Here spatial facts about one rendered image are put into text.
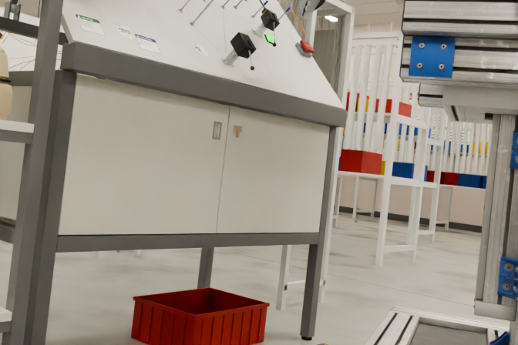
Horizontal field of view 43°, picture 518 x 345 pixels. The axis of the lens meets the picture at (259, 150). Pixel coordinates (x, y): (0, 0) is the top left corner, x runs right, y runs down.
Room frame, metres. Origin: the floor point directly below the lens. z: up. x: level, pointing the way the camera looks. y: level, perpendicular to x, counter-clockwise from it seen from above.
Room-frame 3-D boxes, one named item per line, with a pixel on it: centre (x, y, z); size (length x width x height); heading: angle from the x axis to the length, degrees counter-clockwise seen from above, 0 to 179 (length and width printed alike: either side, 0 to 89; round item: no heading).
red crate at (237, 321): (2.27, 0.14, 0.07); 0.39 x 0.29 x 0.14; 142
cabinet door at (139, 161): (1.79, 0.29, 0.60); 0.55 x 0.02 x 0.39; 139
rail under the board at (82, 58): (1.99, 0.09, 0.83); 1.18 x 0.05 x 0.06; 139
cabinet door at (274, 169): (2.21, -0.07, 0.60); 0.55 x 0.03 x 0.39; 139
